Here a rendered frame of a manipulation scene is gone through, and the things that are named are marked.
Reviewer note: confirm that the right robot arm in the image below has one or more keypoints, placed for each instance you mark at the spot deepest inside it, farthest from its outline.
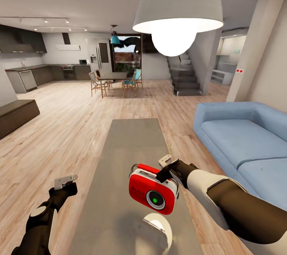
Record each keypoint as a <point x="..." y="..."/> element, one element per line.
<point x="261" y="226"/>

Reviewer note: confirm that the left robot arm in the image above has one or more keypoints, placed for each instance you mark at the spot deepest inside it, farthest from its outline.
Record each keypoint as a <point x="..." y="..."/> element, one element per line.
<point x="41" y="225"/>

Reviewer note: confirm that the fridge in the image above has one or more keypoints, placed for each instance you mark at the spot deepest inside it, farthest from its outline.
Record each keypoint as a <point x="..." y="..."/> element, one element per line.
<point x="101" y="55"/>

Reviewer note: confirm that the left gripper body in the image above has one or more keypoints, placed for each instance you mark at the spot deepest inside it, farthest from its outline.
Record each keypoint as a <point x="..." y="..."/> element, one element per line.
<point x="69" y="190"/>

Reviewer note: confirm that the sofa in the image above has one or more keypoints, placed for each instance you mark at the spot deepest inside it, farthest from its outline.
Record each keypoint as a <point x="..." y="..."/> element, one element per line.
<point x="248" y="140"/>

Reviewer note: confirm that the coffee table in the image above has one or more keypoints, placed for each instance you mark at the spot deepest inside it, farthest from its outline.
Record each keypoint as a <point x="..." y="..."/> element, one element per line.
<point x="112" y="222"/>

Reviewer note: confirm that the radio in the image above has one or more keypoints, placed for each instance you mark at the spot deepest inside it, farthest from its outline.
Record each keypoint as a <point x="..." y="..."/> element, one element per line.
<point x="145" y="188"/>

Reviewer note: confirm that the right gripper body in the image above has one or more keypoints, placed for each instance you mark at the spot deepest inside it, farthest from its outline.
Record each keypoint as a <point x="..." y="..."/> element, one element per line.
<point x="162" y="175"/>

